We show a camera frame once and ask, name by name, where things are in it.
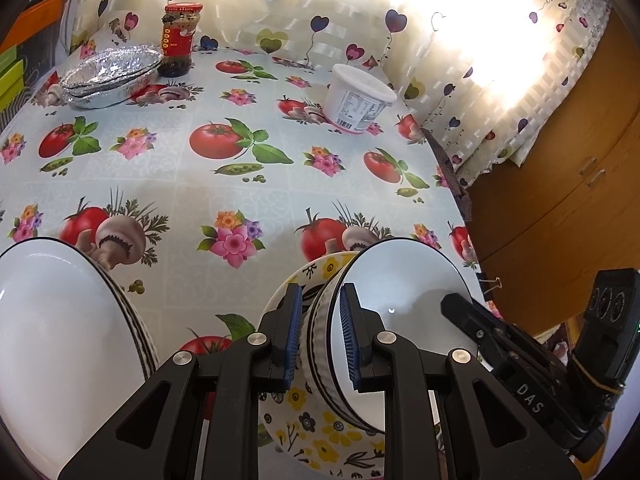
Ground black binder clip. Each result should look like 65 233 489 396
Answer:
476 272 503 300

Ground heart pattern curtain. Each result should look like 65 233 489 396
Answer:
67 0 612 184

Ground floral yellow patterned plate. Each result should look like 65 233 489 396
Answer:
254 251 392 474

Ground red label sauce jar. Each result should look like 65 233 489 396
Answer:
158 2 203 78

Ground white plastic tub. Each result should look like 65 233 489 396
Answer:
321 64 397 133

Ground dark dotted cloth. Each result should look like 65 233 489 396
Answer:
421 128 472 222

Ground orange box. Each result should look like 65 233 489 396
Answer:
1 0 65 52

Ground vegetable print tablecloth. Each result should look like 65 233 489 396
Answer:
1 42 480 366

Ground lime green box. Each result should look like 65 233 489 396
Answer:
0 60 24 112

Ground light green box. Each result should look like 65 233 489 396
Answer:
0 46 17 75

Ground wooden cabinet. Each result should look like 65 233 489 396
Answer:
469 14 639 335

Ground stacked foil trays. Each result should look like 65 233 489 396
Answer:
58 44 163 110

